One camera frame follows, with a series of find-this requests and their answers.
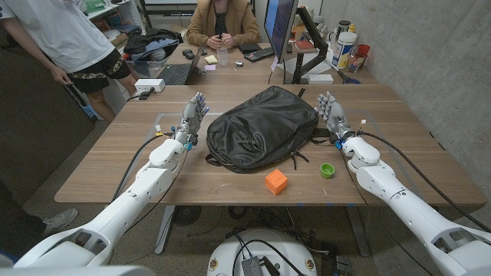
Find white table leg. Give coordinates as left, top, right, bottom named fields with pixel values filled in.
left=154, top=205, right=176, bottom=255

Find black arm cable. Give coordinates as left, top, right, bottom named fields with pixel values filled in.
left=356, top=130, right=491, bottom=234
left=110, top=132, right=176, bottom=204

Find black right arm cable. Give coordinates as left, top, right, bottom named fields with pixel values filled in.
left=356, top=130, right=491, bottom=234

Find person in tan jacket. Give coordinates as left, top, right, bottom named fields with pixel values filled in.
left=186, top=0, right=262, bottom=50

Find white power strip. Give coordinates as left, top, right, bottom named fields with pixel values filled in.
left=133, top=78, right=166, bottom=94

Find white wipes canister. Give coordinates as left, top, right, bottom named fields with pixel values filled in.
left=331, top=31, right=358, bottom=70

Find black backpack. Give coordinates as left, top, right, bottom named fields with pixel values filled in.
left=205, top=85, right=333, bottom=174

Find computer monitor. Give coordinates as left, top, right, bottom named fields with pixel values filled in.
left=263, top=0, right=299, bottom=64

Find black lidded jar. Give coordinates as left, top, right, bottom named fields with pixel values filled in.
left=337, top=20, right=352, bottom=39

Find white box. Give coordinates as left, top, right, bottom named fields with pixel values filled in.
left=306, top=73, right=334, bottom=85

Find red cup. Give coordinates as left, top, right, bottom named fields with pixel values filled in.
left=356, top=44, right=371, bottom=68

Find blue handled tool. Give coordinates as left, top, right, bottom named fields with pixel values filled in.
left=331, top=67, right=361, bottom=85

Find person in white t-shirt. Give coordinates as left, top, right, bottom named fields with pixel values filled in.
left=0, top=0, right=139, bottom=123

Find orange block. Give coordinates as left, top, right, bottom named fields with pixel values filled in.
left=265, top=168, right=288, bottom=196

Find white robot torso base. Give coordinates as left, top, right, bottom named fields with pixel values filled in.
left=206, top=228, right=318, bottom=276

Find grey table leg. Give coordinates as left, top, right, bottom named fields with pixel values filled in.
left=343, top=205, right=371, bottom=258

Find black clothing pile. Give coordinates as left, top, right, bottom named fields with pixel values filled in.
left=123, top=28, right=184, bottom=62

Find black laptop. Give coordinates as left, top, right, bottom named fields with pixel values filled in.
left=156, top=41, right=206, bottom=86

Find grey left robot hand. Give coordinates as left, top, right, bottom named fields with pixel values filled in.
left=173, top=91, right=211, bottom=150

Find white shelf unit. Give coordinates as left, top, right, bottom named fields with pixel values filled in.
left=84, top=0, right=147, bottom=43

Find black keyboard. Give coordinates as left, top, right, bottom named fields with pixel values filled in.
left=243, top=45, right=275, bottom=63

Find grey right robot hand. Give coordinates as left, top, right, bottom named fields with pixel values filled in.
left=314, top=90, right=357, bottom=146

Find grey sneaker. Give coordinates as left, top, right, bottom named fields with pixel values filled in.
left=41, top=208, right=79, bottom=235

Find black wallet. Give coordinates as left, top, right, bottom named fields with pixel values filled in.
left=237, top=43, right=262, bottom=54

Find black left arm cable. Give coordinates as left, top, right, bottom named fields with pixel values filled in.
left=110, top=132, right=176, bottom=204

